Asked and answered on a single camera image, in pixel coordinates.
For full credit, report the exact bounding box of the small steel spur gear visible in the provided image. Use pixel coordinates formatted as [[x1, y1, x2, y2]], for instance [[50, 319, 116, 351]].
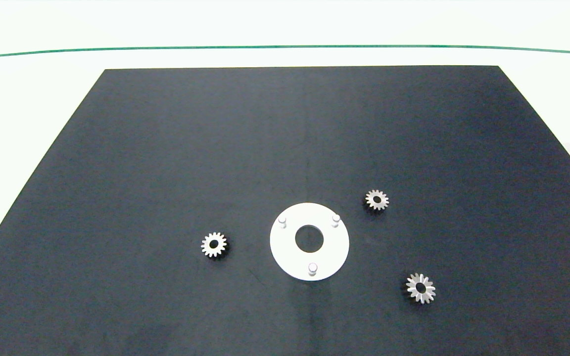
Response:
[[365, 189, 390, 212], [201, 232, 228, 259], [406, 272, 436, 305]]

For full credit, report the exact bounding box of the round white pin plate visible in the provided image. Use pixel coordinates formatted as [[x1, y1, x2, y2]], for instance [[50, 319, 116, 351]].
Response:
[[270, 202, 350, 282]]

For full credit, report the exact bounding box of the dark table mat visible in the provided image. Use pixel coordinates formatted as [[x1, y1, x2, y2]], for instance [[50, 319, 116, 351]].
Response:
[[0, 65, 570, 356]]

